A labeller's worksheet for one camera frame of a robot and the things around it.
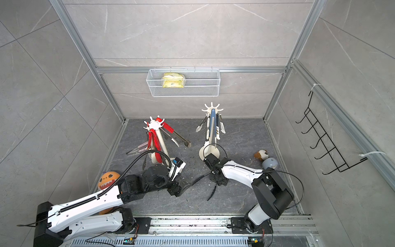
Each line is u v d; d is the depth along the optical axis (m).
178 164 0.60
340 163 0.59
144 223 0.73
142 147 1.04
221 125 0.76
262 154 0.98
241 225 0.73
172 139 0.77
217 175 0.64
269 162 0.88
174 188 0.61
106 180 0.80
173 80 0.86
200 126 0.82
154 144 0.70
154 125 0.64
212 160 0.72
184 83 0.88
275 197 0.43
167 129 0.72
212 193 0.84
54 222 0.40
